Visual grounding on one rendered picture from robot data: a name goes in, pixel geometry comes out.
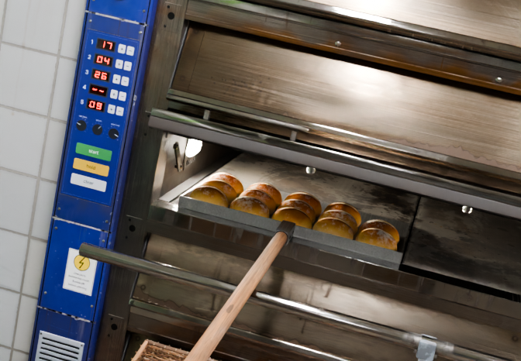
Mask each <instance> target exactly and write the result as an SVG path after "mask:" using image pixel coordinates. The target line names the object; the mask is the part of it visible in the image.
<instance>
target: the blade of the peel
mask: <svg viewBox="0 0 521 361"><path fill-rule="evenodd" d="M206 181H207V180H206ZM204 182H205V181H204ZM204 182H202V183H201V184H199V185H197V186H196V187H193V188H192V189H191V190H189V191H187V192H185V193H183V194H182V195H180V197H179V202H178V207H181V208H187V209H190V210H193V211H198V212H201V213H205V214H208V215H214V216H217V217H220V218H225V219H229V220H232V221H235V222H240V223H243V224H247V225H252V226H256V227H258V228H262V229H267V230H271V231H274V232H275V230H276V229H277V227H278V226H279V225H280V224H281V221H278V220H274V219H271V218H272V215H273V214H274V213H273V214H271V215H270V216H269V218H265V217H262V216H259V215H254V214H251V213H247V212H244V211H238V210H235V209H231V208H229V207H230V205H229V206H228V208H227V207H223V206H220V205H214V204H211V203H208V202H204V201H200V200H196V199H193V198H190V194H191V193H192V192H193V190H194V189H196V188H197V187H201V185H202V184H203V183H204ZM241 183H242V185H243V191H245V190H246V189H247V188H248V187H249V186H250V185H251V184H250V183H247V182H243V181H241ZM280 193H281V198H282V202H283V201H284V200H285V199H286V197H287V196H288V195H290V194H289V193H286V192H283V191H280ZM282 202H281V203H282ZM319 202H320V204H321V207H322V212H321V214H322V213H323V212H324V210H325V208H326V207H327V206H328V205H330V203H326V202H323V201H319ZM277 209H278V207H276V209H275V211H274V212H276V211H277ZM359 213H360V215H361V224H360V225H359V226H358V227H357V232H356V233H355V234H354V237H353V239H347V238H344V237H340V236H335V235H332V234H329V233H325V232H320V231H316V230H313V229H307V228H305V227H301V226H298V225H296V226H295V231H294V235H293V236H294V237H298V238H300V239H306V240H309V241H313V242H318V243H321V244H324V245H328V246H333V247H336V248H339V249H345V250H348V251H351V252H355V253H360V254H363V255H366V256H372V257H375V258H379V259H381V260H387V261H390V262H393V263H399V264H400V261H401V258H402V252H403V249H404V245H405V239H406V236H407V232H408V229H409V223H406V222H400V221H397V220H394V219H390V218H385V217H381V216H378V215H372V214H369V213H366V212H362V211H359ZM321 214H320V215H321ZM320 215H319V216H318V217H316V220H315V221H314V222H313V223H312V228H313V226H314V225H315V224H316V223H317V222H318V219H319V217H320ZM375 219H381V220H385V221H386V222H389V223H390V224H392V225H393V226H394V227H395V228H396V229H397V231H398V233H399V242H398V244H397V251H394V250H391V249H386V248H382V247H380V246H374V245H371V244H367V243H364V242H358V241H356V237H357V235H358V234H359V229H360V227H361V226H362V225H363V224H364V223H365V222H368V221H370V220H375Z"/></svg>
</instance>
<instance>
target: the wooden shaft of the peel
mask: <svg viewBox="0 0 521 361"><path fill-rule="evenodd" d="M287 239H288V237H287V235H286V234H285V233H284V232H277V233H276V234H275V236H274V237H273V239H272V240H271V241H270V242H269V244H268V245H267V247H266V248H265V250H264V251H263V252H262V254H261V255H260V256H259V258H258V259H257V261H256V262H255V263H254V265H253V266H252V267H251V268H250V270H249V272H248V273H247V275H246V276H245V277H244V278H243V280H242V281H241V282H240V284H239V285H238V287H237V288H236V290H235V291H234V292H233V294H232V295H231V296H230V298H229V299H228V301H227V302H226V303H225V304H224V306H223V307H222V309H221V310H220V312H219V313H218V314H217V316H216V317H215V318H214V320H213V321H212V323H211V324H210V326H209V327H208V328H207V329H206V330H205V332H204V334H203V335H202V337H201V338H200V339H199V340H198V342H197V343H196V344H195V346H194V348H193V349H192V350H191V352H190V353H189V354H188V356H187V357H186V358H185V360H184V361H207V360H208V358H209V357H210V356H211V354H212V352H213V351H214V349H215V348H216V347H217V345H218V344H219V342H220V340H221V339H222V337H223V336H224V335H225V333H226V331H227V330H228V328H229V327H230V326H231V324H232V323H233V321H234V319H235V318H236V316H237V315H238V314H239V312H240V310H241V309H242V307H243V306H244V305H245V303H246V302H247V300H248V298H249V297H250V295H251V294H252V293H253V291H254V289H255V288H256V286H257V285H258V284H259V282H260V281H261V279H262V277H263V276H264V275H265V273H266V272H267V270H268V268H269V267H270V265H271V264H272V263H273V261H274V259H275V258H276V256H277V255H278V254H279V252H280V251H281V249H282V247H283V246H284V244H285V243H286V242H287Z"/></svg>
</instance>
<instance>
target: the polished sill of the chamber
mask: <svg viewBox="0 0 521 361"><path fill-rule="evenodd" d="M147 220H150V221H153V222H158V223H161V224H165V225H169V226H173V227H176V228H179V229H184V230H187V231H190V232H196V233H198V234H202V235H205V236H210V237H213V238H217V239H221V240H225V241H228V242H233V243H236V244H240V245H242V246H248V247H251V248H254V249H259V250H262V251H264V250H265V248H266V247H267V245H268V244H269V242H270V241H271V240H272V239H273V237H274V234H275V232H274V231H271V230H267V229H262V228H258V227H256V226H252V225H247V224H243V223H240V222H235V221H232V220H229V219H225V218H220V217H217V216H214V215H208V214H205V213H201V212H198V211H193V210H190V209H187V208H181V207H178V205H176V204H173V203H170V202H166V201H161V200H156V201H155V202H154V203H152V204H151V205H150V209H149V213H148V217H147ZM278 255H280V256H285V257H288V258H292V259H294V260H300V261H303V262H306V263H311V264H315V265H317V266H323V267H325V268H329V269H332V270H337V271H340V272H344V273H348V274H352V275H355V276H358V277H363V278H367V279H369V280H375V281H378V282H381V283H384V284H389V285H392V286H396V287H400V288H404V289H407V290H411V291H415V292H419V293H421V294H427V295H430V296H433V297H438V298H442V299H444V300H448V301H453V302H456V303H459V304H464V305H467V306H471V307H474V308H479V309H482V310H485V311H490V312H494V313H496V314H500V315H505V316H508V317H511V318H516V319H519V320H521V295H519V294H514V293H510V292H508V291H502V290H499V289H496V288H493V287H487V286H484V285H481V284H476V283H472V282H469V281H466V280H461V279H457V278H454V277H449V276H446V275H443V274H440V273H434V272H431V271H428V270H423V269H420V268H416V267H413V266H408V265H405V264H401V263H400V264H399V263H393V262H390V261H387V260H381V259H379V258H375V257H372V256H366V255H363V254H360V253H355V252H351V251H348V250H345V249H339V248H336V247H333V246H328V245H324V244H321V243H318V242H313V241H309V240H306V239H300V238H298V237H294V236H292V238H291V239H290V241H289V242H288V244H287V245H286V246H283V247H282V249H281V251H280V252H279V254H278Z"/></svg>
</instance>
